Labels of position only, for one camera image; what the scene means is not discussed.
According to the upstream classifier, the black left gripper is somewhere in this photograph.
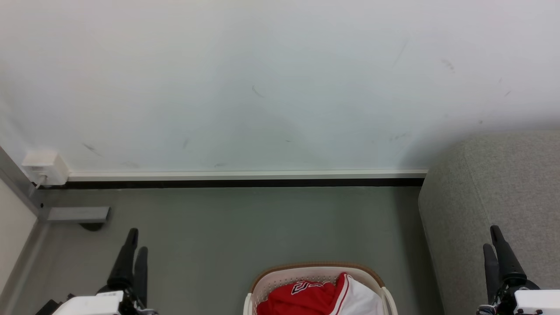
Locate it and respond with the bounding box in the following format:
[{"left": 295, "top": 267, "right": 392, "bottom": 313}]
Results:
[{"left": 101, "top": 227, "right": 158, "bottom": 315}]

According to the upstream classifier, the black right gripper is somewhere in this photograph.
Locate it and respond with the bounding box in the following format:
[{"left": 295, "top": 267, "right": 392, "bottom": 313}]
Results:
[{"left": 476, "top": 225, "right": 540, "bottom": 315}]

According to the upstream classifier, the red and white jersey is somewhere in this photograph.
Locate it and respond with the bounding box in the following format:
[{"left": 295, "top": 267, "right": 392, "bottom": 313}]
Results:
[{"left": 256, "top": 273, "right": 385, "bottom": 315}]

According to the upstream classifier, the grey fabric sofa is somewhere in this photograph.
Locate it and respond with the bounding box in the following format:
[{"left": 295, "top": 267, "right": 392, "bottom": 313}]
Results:
[{"left": 418, "top": 130, "right": 560, "bottom": 315}]

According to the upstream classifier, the grey metal bar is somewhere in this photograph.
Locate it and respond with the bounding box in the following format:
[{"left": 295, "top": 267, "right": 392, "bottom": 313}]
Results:
[{"left": 46, "top": 206, "right": 111, "bottom": 224}]

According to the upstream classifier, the white and black baseboard strip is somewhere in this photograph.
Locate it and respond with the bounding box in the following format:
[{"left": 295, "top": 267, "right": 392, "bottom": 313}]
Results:
[{"left": 38, "top": 169, "right": 429, "bottom": 190}]

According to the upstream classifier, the white laundry basket brown rim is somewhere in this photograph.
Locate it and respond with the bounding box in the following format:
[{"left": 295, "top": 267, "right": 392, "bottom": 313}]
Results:
[{"left": 243, "top": 262, "right": 399, "bottom": 315}]

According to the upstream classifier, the white wall socket box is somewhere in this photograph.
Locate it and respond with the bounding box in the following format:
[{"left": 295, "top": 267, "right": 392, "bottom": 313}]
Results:
[{"left": 21, "top": 150, "right": 70, "bottom": 186}]

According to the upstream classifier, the grey metal door frame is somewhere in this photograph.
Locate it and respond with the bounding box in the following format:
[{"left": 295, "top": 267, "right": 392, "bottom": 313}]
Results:
[{"left": 0, "top": 146, "right": 49, "bottom": 315}]

